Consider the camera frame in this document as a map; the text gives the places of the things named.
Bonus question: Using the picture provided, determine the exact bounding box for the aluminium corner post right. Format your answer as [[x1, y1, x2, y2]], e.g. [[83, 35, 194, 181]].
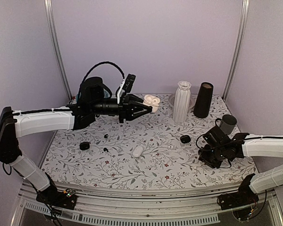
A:
[[222, 0, 250, 103]]

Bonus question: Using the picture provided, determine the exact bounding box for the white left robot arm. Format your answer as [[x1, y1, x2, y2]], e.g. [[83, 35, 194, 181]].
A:
[[0, 74, 152, 204]]

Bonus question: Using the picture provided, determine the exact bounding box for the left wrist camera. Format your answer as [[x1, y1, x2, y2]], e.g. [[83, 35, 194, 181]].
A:
[[116, 74, 136, 104]]

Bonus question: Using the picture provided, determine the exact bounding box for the black tall tumbler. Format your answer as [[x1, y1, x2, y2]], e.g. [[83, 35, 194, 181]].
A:
[[193, 82, 214, 118]]

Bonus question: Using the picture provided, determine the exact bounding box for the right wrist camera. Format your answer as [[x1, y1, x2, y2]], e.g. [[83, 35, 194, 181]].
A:
[[203, 131, 230, 148]]

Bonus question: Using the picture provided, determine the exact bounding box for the aluminium front rail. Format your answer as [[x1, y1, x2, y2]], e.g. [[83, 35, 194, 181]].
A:
[[11, 182, 283, 226]]

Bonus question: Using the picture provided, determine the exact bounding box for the aluminium corner post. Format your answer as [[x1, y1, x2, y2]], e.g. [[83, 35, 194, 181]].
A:
[[44, 0, 72, 100], [222, 0, 250, 103]]

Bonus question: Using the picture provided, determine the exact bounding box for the black earbud case right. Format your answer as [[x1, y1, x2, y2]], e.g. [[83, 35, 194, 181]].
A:
[[180, 135, 191, 144]]

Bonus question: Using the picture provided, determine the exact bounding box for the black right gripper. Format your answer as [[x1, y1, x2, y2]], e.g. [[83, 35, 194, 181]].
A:
[[200, 144, 226, 169]]

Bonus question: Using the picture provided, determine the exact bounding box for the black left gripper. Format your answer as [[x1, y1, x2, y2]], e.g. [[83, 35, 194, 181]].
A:
[[91, 94, 152, 123]]

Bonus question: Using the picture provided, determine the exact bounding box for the black right camera cable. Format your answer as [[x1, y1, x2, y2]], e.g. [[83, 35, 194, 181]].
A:
[[195, 133, 233, 169]]

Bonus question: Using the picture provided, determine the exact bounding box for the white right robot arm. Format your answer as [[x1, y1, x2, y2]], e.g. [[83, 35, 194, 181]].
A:
[[123, 103, 283, 196]]

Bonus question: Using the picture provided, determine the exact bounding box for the white pleated vase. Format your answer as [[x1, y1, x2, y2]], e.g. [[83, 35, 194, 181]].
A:
[[173, 81, 191, 123]]

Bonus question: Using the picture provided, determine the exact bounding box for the aluminium corner post left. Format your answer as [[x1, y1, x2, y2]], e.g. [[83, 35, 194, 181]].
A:
[[44, 0, 72, 100]]

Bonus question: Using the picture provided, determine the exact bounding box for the cream earbud charging case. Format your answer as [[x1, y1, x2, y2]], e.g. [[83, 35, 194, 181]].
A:
[[143, 94, 160, 113]]

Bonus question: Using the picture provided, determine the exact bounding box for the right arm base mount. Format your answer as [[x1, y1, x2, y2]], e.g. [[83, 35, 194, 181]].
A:
[[217, 173, 259, 210]]

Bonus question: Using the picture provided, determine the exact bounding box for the black left camera cable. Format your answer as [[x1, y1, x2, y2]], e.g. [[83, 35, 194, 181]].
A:
[[81, 61, 125, 85]]

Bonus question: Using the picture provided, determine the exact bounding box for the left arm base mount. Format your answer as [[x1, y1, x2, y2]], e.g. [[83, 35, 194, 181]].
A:
[[36, 173, 78, 210]]

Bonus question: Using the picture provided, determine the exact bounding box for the black earbud case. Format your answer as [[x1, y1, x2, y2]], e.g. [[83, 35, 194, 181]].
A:
[[79, 142, 90, 150], [180, 135, 191, 144]]

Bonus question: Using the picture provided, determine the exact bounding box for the black camera cable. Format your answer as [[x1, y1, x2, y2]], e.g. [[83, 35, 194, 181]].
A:
[[195, 133, 233, 169], [81, 61, 125, 85]]

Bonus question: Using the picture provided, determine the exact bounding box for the grey mug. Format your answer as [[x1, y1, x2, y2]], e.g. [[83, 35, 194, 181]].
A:
[[215, 114, 237, 135]]

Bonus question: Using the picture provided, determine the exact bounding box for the white oval charging case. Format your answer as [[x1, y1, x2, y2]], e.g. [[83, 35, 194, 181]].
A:
[[132, 145, 144, 158]]

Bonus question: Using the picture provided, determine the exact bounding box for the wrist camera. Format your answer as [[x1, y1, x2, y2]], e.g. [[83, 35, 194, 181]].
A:
[[116, 74, 136, 104], [203, 131, 230, 148]]

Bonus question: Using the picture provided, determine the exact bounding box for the black earbud case left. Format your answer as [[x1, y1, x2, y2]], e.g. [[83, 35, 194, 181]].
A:
[[79, 142, 90, 150]]

